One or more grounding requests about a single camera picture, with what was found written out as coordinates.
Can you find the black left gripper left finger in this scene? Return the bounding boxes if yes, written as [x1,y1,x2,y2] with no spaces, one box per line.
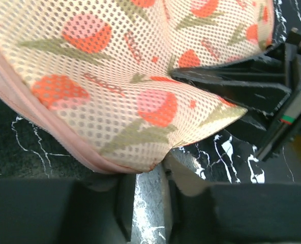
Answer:
[0,174,136,243]

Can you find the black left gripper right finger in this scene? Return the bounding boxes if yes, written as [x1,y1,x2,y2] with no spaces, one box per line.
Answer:
[163,155,301,243]

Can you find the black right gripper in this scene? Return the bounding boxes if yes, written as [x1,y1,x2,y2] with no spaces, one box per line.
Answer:
[170,28,301,161]

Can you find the pink floral mesh laundry bag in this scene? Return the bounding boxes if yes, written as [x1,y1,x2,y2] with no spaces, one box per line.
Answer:
[0,1,275,173]

